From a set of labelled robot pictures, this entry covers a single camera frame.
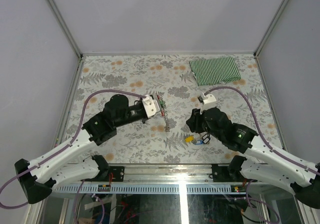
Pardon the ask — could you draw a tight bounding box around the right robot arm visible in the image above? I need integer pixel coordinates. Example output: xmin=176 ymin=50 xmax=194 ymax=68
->
xmin=186 ymin=107 xmax=320 ymax=209

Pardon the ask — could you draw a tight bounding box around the green white striped cloth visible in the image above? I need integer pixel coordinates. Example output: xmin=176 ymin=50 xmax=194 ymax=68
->
xmin=189 ymin=56 xmax=241 ymax=86

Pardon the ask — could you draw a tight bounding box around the blue key tag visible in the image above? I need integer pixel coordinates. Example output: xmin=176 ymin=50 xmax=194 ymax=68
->
xmin=195 ymin=140 xmax=203 ymax=145

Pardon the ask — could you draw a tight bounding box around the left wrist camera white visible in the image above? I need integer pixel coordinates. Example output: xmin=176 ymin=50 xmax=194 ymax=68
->
xmin=142 ymin=95 xmax=161 ymax=119

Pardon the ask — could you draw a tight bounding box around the metal key holder red handle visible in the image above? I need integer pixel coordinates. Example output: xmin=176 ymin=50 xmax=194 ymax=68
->
xmin=157 ymin=95 xmax=170 ymax=132

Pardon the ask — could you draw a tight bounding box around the aluminium front rail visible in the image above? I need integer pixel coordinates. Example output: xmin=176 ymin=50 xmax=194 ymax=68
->
xmin=84 ymin=164 xmax=213 ymax=184

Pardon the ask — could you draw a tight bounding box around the black key tag upper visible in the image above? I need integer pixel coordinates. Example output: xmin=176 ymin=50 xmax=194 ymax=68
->
xmin=201 ymin=133 xmax=210 ymax=140

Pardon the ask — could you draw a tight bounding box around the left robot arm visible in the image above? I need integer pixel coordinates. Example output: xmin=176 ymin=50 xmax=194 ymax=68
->
xmin=14 ymin=94 xmax=160 ymax=204

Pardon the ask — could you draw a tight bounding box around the black key tag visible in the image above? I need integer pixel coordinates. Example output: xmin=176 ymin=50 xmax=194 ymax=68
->
xmin=201 ymin=133 xmax=210 ymax=140
xmin=201 ymin=137 xmax=211 ymax=144

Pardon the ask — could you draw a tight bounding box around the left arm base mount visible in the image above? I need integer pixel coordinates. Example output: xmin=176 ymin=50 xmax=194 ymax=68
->
xmin=93 ymin=166 xmax=125 ymax=182

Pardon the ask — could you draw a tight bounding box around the yellow key tag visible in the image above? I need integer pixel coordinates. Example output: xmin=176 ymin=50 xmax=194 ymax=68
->
xmin=185 ymin=136 xmax=194 ymax=143

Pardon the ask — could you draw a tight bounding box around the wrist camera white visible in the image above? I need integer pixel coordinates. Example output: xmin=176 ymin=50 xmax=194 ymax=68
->
xmin=142 ymin=95 xmax=161 ymax=119
xmin=198 ymin=93 xmax=217 ymax=113

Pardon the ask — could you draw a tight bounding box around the black key tag lower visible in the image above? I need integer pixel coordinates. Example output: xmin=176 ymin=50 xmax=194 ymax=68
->
xmin=201 ymin=137 xmax=211 ymax=144

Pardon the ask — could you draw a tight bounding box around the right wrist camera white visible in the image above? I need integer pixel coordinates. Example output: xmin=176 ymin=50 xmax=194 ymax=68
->
xmin=198 ymin=93 xmax=217 ymax=113

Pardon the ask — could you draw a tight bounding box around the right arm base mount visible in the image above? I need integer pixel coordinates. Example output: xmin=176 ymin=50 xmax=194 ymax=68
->
xmin=209 ymin=155 xmax=247 ymax=182

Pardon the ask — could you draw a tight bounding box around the white slotted cable duct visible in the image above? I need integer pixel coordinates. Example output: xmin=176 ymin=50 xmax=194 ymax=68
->
xmin=54 ymin=183 xmax=245 ymax=194

